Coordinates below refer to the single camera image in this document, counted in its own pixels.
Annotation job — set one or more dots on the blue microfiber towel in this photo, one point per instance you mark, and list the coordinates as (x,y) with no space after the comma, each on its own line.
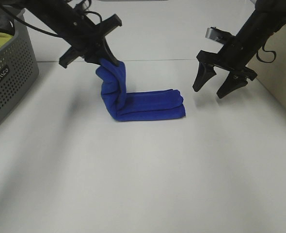
(136,106)

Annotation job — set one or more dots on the grey perforated plastic basket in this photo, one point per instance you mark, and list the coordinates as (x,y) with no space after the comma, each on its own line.
(18,65)

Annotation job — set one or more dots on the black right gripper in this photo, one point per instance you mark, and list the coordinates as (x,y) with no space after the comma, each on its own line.
(233,57)

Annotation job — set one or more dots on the beige plastic storage box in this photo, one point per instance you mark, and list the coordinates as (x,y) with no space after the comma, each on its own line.
(272,74)

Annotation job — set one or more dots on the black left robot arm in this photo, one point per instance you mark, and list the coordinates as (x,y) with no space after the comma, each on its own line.
(64,20)

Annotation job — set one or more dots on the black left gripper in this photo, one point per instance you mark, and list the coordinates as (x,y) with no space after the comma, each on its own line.
(97,47)

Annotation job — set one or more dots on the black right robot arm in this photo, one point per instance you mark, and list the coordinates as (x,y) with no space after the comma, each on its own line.
(268,17)

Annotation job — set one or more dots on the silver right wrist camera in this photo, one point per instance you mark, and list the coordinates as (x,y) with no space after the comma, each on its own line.
(218,35)

